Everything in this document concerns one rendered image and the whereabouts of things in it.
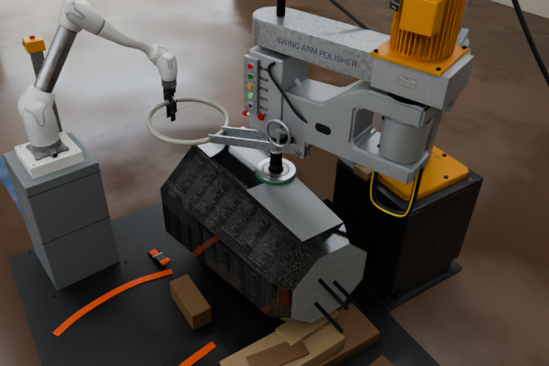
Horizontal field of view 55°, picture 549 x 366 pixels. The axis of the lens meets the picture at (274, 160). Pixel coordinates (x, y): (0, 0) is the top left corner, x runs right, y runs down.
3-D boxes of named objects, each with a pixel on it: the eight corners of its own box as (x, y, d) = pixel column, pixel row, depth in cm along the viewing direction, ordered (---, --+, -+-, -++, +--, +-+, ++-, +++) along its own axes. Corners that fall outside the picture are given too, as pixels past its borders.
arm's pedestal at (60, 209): (52, 301, 311) (17, 197, 265) (25, 253, 343) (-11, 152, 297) (130, 264, 337) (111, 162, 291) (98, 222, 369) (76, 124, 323)
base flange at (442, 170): (409, 136, 333) (411, 129, 330) (470, 176, 300) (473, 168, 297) (349, 158, 311) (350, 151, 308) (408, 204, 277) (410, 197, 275)
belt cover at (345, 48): (464, 94, 210) (475, 55, 200) (439, 119, 193) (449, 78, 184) (273, 34, 256) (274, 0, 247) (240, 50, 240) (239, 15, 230)
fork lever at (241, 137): (327, 142, 263) (325, 133, 261) (305, 159, 251) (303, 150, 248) (228, 131, 306) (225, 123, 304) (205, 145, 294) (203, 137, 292)
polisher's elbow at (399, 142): (383, 136, 237) (390, 97, 225) (426, 145, 231) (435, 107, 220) (372, 158, 222) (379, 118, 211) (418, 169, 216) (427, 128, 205)
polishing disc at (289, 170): (253, 181, 274) (253, 179, 273) (257, 158, 291) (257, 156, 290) (294, 184, 273) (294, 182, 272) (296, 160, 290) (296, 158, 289)
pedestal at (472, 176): (392, 212, 385) (409, 126, 342) (462, 270, 340) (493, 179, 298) (320, 245, 355) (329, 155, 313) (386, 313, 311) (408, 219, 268)
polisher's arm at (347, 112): (423, 184, 239) (446, 87, 211) (401, 209, 224) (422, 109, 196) (292, 129, 275) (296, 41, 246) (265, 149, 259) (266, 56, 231)
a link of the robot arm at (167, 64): (180, 80, 311) (173, 69, 320) (179, 56, 301) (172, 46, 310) (162, 83, 307) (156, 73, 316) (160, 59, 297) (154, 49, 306)
